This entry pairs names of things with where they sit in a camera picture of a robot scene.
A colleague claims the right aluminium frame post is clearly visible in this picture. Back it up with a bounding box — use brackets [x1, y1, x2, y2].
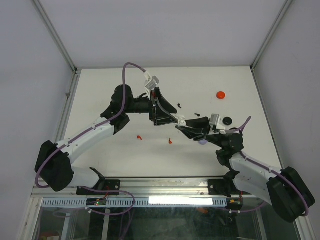
[250, 0, 295, 72]

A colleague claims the aluminium frame post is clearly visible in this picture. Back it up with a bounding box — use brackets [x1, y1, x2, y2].
[31, 0, 78, 73]
[250, 0, 295, 72]

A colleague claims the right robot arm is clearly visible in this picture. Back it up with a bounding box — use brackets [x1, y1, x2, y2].
[176, 114, 315, 223]

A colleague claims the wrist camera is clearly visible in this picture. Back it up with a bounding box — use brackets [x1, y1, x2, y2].
[209, 114, 226, 135]
[143, 71, 160, 96]

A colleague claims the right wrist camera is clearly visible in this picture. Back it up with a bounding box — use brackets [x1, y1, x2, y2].
[209, 114, 226, 135]

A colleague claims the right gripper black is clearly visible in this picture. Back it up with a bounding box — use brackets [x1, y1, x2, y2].
[175, 116, 225, 149]

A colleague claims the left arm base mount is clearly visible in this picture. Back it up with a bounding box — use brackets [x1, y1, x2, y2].
[76, 178, 121, 196]

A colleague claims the white charging case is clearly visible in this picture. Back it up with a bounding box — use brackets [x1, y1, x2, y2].
[174, 114, 187, 127]

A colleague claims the white slotted cable duct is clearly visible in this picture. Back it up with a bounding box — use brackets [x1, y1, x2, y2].
[42, 196, 227, 208]

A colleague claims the orange round case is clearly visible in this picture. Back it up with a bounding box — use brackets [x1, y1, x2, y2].
[216, 91, 226, 100]

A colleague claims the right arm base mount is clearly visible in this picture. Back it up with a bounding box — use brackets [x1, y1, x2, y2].
[207, 179, 232, 198]

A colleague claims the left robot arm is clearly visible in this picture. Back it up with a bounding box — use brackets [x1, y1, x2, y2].
[34, 85, 178, 195]

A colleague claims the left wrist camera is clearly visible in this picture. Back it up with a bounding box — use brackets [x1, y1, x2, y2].
[143, 71, 160, 96]

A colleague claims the left aluminium frame post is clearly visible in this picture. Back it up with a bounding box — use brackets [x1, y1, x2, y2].
[31, 0, 78, 73]

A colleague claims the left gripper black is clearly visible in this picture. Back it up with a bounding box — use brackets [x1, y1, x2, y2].
[124, 88, 179, 126]

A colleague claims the purple charging case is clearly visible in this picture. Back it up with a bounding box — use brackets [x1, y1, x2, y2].
[198, 140, 208, 145]

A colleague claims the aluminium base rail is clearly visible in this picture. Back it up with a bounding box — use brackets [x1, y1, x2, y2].
[31, 176, 253, 197]

